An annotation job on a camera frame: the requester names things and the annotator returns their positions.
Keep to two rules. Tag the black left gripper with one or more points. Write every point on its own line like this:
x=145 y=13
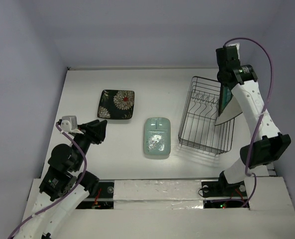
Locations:
x=95 y=129

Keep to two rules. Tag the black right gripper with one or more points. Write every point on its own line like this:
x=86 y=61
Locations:
x=225 y=76

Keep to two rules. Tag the teal green square plate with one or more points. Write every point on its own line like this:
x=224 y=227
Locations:
x=225 y=97

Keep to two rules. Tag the white round plate black rim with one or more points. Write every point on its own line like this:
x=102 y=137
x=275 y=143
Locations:
x=231 y=111

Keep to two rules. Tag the light blue patterned plate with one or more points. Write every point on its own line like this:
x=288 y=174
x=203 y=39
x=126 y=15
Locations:
x=157 y=138

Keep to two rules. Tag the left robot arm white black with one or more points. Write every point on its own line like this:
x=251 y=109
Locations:
x=66 y=183

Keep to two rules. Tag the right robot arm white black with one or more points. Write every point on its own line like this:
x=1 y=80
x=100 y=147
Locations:
x=267 y=142

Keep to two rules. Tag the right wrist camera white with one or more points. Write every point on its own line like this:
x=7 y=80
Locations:
x=237 y=45

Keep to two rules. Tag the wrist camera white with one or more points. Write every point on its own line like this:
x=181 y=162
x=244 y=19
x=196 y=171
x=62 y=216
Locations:
x=237 y=45
x=69 y=124

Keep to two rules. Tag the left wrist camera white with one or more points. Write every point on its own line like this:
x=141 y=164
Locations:
x=69 y=124

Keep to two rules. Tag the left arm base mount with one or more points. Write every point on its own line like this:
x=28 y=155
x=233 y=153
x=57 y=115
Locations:
x=102 y=199

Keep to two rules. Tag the grey wire dish rack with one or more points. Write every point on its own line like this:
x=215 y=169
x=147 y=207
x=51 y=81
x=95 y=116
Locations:
x=198 y=127

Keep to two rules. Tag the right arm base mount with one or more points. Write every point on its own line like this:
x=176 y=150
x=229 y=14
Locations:
x=221 y=194

